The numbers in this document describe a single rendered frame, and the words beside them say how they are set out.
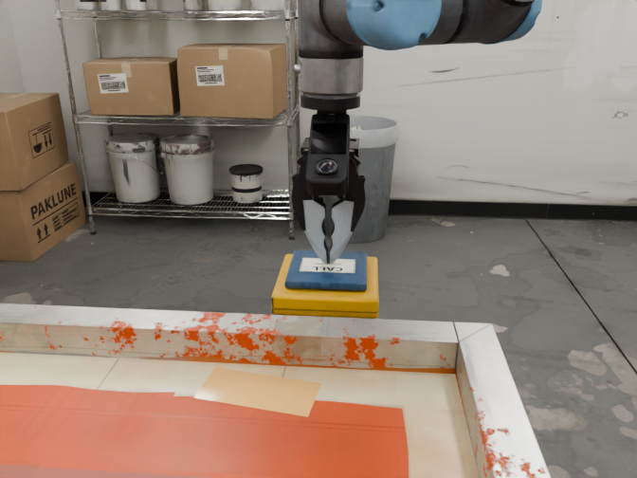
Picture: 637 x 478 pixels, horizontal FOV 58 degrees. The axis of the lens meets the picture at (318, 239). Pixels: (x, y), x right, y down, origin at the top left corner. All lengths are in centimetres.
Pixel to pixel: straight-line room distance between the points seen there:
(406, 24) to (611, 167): 348
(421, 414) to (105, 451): 26
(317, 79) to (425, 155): 305
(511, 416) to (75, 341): 41
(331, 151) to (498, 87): 307
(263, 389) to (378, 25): 34
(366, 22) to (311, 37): 12
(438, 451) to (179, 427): 21
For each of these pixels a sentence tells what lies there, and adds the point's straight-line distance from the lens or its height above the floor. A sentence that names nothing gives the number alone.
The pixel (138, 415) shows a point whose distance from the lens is 53.
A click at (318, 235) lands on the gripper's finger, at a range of 72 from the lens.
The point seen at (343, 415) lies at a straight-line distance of 51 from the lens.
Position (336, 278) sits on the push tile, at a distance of 71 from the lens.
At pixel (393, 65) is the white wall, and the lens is 359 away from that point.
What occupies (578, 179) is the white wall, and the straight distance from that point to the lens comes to 394.
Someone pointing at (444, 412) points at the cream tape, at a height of 96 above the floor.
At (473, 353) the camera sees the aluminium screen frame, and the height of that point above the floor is 99.
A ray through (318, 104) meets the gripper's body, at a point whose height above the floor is 117.
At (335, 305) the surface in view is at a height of 94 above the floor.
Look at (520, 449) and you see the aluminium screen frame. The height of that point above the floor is 99.
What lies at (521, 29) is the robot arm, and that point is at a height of 125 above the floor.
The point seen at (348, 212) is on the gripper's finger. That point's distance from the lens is 71.
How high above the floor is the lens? 128
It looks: 22 degrees down
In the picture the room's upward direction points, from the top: straight up
